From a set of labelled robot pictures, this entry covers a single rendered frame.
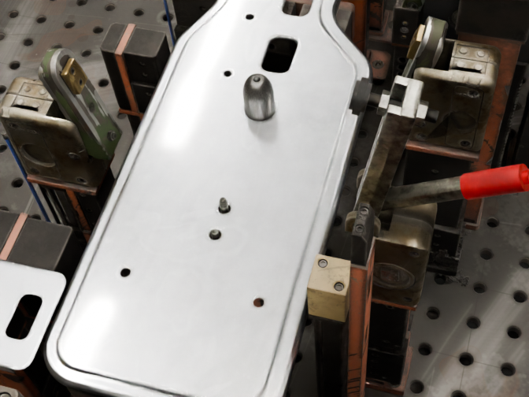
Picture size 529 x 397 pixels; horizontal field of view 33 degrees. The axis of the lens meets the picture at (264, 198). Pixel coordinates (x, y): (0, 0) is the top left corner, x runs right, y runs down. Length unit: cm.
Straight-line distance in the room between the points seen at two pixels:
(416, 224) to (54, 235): 36
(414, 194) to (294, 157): 18
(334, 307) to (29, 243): 32
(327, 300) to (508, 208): 52
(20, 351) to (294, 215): 28
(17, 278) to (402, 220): 36
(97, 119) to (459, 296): 51
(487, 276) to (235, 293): 45
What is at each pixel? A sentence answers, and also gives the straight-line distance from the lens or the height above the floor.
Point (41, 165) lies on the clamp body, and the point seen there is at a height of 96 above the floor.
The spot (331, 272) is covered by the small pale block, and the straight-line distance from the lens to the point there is 76.
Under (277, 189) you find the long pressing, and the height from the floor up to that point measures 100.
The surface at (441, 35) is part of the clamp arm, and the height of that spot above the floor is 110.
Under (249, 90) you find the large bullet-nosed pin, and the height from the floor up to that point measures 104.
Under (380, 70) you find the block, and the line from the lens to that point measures 136.
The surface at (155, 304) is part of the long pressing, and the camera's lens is 84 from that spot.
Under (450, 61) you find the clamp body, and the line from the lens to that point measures 89.
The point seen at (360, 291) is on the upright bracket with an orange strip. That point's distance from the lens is 69.
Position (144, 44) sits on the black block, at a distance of 104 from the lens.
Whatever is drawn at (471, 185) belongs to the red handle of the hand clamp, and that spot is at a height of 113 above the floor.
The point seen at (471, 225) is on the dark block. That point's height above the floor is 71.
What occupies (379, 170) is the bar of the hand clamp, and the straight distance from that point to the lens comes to 73.
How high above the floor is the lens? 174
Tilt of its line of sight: 57 degrees down
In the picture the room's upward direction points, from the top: 7 degrees counter-clockwise
